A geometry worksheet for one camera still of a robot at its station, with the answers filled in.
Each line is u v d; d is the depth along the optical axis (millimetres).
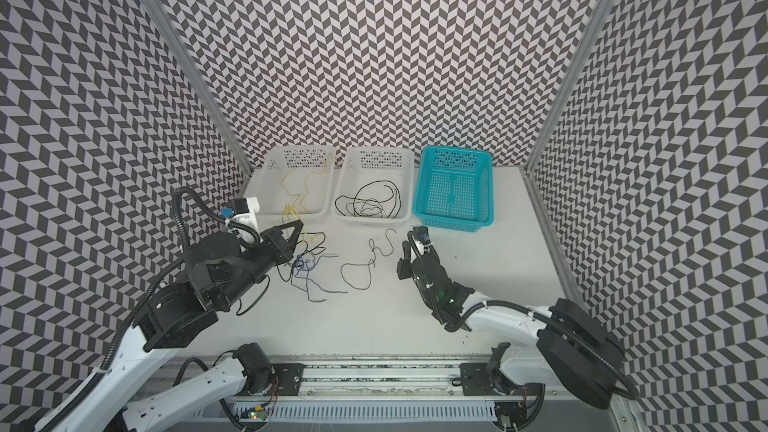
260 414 654
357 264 936
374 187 1119
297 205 1043
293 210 1057
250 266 450
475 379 723
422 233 682
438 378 754
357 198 1084
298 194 1084
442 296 623
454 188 1119
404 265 709
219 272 417
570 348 412
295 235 588
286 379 726
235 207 517
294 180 1158
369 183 1084
